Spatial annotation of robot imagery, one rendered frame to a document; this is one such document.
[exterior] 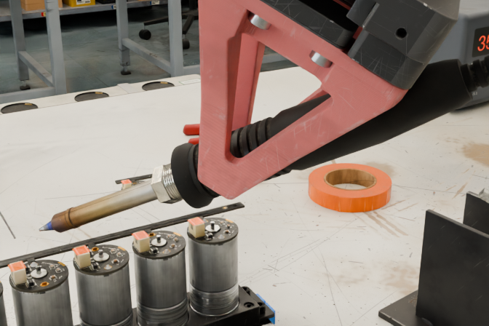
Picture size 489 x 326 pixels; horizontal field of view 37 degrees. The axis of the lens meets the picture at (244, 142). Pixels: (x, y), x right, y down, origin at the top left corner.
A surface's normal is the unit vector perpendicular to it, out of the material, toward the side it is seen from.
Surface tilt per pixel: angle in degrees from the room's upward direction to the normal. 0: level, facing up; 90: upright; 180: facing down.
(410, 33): 90
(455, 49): 90
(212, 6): 108
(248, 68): 87
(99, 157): 0
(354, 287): 0
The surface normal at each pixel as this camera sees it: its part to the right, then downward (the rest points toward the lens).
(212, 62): -0.43, 0.61
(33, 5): 0.51, 0.32
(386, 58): -0.29, 0.36
